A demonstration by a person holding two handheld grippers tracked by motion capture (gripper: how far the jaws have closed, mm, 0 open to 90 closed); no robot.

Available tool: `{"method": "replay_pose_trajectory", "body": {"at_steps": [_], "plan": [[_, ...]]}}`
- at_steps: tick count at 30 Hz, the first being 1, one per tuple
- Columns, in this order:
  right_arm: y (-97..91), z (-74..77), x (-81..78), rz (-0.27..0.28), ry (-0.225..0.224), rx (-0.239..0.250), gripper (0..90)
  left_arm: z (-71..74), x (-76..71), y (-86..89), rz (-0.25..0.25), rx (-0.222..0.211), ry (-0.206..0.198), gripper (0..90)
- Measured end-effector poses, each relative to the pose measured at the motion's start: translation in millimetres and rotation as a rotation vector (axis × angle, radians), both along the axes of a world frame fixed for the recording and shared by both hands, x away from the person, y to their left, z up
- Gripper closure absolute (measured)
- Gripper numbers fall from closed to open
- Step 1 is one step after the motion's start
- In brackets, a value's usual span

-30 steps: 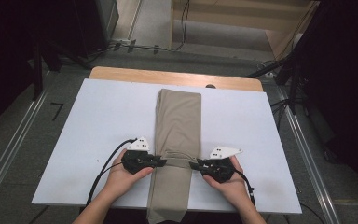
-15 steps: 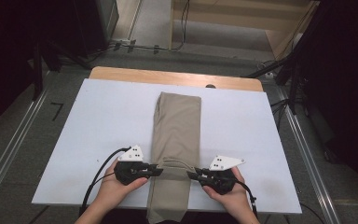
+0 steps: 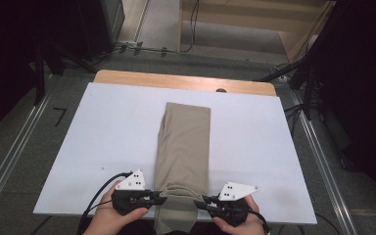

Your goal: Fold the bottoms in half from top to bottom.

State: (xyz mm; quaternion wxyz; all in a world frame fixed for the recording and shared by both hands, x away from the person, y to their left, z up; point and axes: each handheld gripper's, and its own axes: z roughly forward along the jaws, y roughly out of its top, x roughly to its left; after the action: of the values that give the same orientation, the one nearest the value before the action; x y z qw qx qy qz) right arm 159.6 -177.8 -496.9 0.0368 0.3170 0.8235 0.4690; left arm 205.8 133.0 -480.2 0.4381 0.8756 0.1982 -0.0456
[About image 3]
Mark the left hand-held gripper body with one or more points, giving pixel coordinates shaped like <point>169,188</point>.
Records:
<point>132,199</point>

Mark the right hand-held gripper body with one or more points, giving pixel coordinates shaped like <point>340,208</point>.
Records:
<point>235,209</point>

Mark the beige pants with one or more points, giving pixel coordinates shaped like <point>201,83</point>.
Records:
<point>182,147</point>

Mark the person's right hand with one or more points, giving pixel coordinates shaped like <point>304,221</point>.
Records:
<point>248,228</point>

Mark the person's left hand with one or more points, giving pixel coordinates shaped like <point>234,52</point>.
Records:
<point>111,222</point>

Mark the white table cover board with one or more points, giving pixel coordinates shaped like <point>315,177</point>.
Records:
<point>111,130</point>

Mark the wooden table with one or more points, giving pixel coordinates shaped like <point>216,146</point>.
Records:
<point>127,77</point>

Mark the black metal stand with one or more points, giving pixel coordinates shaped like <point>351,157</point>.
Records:
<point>39,75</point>
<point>306,84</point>

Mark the power strip with plugs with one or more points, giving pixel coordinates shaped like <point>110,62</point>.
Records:
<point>129,47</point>

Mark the dark cabinet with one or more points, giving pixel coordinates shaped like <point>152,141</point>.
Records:
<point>107,23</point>

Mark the light wooden cabinet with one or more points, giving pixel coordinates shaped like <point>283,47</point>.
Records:
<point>241,16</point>

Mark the metal floor rail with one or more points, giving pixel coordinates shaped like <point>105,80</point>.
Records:
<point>323,169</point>
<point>13,156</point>

